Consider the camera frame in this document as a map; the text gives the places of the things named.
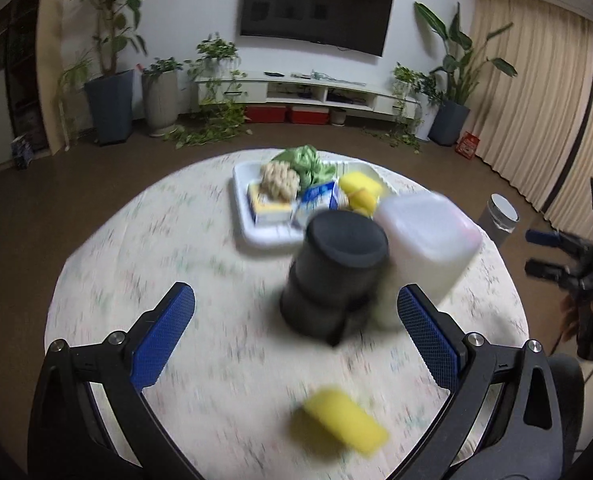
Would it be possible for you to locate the red paper bag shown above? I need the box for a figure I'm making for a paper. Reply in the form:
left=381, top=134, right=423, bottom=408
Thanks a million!
left=455, top=131, right=480, bottom=160

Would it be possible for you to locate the tall plant in blue pot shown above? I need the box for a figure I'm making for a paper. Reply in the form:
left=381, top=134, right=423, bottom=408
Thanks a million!
left=59, top=0, right=150, bottom=147

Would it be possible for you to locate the trailing green plant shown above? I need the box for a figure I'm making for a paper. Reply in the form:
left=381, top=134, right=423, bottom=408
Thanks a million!
left=164, top=32, right=257, bottom=150

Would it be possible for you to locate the black wall television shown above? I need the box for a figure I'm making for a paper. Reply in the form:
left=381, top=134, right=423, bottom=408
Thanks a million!
left=240, top=0, right=395, bottom=57

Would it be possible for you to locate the blue white tissue packet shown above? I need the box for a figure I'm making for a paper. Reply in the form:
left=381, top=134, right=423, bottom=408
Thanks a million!
left=291, top=180, right=342, bottom=226

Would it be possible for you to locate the green cloth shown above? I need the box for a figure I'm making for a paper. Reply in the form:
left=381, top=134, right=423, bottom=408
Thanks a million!
left=271, top=145, right=338, bottom=188

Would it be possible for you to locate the red storage box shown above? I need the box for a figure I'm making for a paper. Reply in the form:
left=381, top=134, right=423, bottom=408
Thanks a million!
left=245, top=105, right=287, bottom=124
left=290, top=106, right=330, bottom=125

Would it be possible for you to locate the black cylindrical cup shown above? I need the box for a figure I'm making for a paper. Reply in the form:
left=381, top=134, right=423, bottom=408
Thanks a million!
left=279, top=210, right=391, bottom=346

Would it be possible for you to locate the yellow sponge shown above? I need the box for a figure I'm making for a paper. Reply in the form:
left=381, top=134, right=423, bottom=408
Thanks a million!
left=290, top=386, right=390, bottom=457
left=337, top=172, right=383, bottom=198

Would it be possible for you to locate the grey trash can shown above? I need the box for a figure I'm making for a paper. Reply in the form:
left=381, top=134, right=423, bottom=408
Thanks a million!
left=479, top=193, right=520, bottom=241

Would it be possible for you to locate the white plastic jug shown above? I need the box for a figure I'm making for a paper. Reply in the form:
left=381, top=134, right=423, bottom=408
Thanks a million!
left=374, top=192, right=483, bottom=331

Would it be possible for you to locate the blue printed bag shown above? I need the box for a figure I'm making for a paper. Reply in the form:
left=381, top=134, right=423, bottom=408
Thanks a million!
left=10, top=135, right=33, bottom=170

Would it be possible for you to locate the plant in grey pot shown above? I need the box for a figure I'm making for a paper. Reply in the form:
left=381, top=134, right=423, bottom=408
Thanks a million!
left=140, top=57, right=183, bottom=138

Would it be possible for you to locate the beige curtain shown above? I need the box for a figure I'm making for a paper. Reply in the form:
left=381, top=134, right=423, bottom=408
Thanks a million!
left=464, top=0, right=593, bottom=231

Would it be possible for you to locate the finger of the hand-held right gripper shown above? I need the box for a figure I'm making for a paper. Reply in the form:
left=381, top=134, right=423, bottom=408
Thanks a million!
left=525, top=258, right=585, bottom=287
left=525, top=229, right=593, bottom=257

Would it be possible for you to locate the beige knitted toy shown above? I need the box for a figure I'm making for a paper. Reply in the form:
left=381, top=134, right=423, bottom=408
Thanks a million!
left=260, top=161, right=300, bottom=203

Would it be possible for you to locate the dark bookshelf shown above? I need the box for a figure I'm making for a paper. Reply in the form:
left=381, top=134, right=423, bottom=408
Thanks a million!
left=4, top=0, right=52, bottom=156

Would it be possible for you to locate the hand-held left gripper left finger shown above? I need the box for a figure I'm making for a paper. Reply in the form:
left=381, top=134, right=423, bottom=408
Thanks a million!
left=26, top=281, right=204, bottom=480

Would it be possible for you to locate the leafy plant in white pot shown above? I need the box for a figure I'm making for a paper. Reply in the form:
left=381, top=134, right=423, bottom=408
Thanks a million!
left=361, top=62, right=445, bottom=153

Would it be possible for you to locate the white television cabinet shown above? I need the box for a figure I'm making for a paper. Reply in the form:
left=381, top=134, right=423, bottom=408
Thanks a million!
left=195, top=71, right=422, bottom=122

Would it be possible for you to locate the yellow tissue packet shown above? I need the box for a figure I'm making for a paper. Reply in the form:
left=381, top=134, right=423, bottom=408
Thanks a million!
left=247, top=183, right=297, bottom=226

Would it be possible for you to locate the small yellow soft toy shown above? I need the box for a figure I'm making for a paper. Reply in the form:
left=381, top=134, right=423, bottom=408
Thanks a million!
left=347, top=188, right=378, bottom=216

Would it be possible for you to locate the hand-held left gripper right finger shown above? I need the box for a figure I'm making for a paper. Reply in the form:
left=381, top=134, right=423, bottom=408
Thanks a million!
left=391, top=284, right=565, bottom=480

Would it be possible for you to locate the large-leaf plant in blue pot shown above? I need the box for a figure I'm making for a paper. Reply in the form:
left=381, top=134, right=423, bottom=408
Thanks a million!
left=414, top=0, right=518, bottom=147

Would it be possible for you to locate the person's right hand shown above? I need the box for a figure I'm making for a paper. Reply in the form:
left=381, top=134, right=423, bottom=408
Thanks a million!
left=561, top=292, right=585, bottom=343

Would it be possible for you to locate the white plastic tray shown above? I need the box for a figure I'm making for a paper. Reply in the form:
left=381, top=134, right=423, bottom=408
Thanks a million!
left=232, top=157, right=392, bottom=248

